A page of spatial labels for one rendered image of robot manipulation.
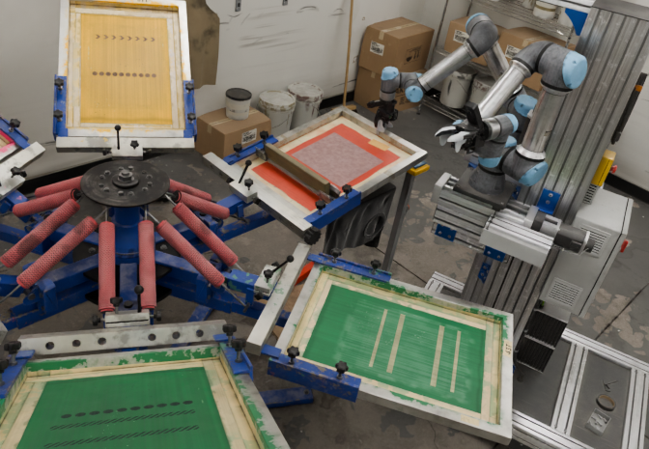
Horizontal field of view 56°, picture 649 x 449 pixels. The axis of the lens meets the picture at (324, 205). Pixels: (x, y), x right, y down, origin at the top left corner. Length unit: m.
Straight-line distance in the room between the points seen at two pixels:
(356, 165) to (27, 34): 2.20
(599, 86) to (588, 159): 0.30
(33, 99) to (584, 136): 3.23
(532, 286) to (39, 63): 3.14
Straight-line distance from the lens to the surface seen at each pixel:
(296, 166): 2.76
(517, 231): 2.60
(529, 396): 3.35
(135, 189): 2.20
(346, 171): 2.91
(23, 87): 4.27
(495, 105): 2.35
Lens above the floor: 2.51
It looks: 33 degrees down
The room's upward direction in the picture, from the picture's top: 10 degrees clockwise
